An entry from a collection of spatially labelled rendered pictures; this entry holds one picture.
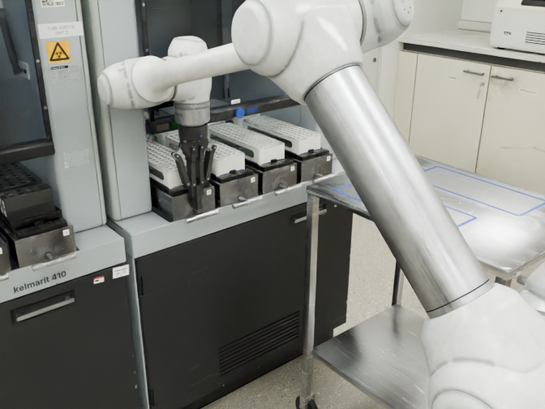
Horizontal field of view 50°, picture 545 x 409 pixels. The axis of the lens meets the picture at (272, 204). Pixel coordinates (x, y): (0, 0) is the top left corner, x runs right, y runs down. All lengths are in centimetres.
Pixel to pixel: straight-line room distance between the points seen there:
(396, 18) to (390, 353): 115
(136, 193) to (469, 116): 249
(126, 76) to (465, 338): 90
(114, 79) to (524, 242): 96
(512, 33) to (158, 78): 253
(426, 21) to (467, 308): 343
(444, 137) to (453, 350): 306
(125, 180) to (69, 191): 15
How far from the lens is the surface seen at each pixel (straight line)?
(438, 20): 426
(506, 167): 364
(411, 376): 181
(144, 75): 133
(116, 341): 168
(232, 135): 189
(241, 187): 170
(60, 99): 148
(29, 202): 150
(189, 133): 150
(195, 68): 126
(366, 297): 266
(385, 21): 100
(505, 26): 356
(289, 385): 217
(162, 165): 165
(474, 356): 82
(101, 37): 150
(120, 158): 157
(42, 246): 147
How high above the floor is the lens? 141
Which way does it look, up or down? 24 degrees down
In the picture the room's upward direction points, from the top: straight up
